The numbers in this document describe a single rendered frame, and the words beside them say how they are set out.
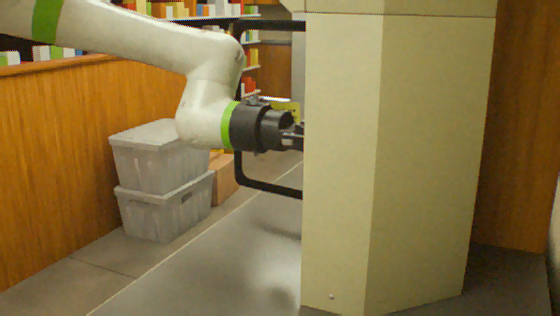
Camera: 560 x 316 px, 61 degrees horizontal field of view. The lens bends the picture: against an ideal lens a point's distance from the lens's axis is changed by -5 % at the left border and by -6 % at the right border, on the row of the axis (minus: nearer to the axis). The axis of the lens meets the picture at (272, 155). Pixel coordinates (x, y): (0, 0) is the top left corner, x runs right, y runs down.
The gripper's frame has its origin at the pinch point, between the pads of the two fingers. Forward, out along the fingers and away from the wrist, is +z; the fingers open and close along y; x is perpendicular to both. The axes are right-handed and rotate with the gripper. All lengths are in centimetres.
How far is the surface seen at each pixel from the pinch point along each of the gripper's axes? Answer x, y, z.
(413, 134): -4.5, -9.5, 7.6
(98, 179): 81, 134, -203
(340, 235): 11.5, -13.9, -1.3
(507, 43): -16.4, 23.2, 19.3
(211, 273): 25.8, -11.4, -26.5
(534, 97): -6.5, 23.2, 25.4
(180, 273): 25.8, -14.1, -31.7
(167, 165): 69, 147, -157
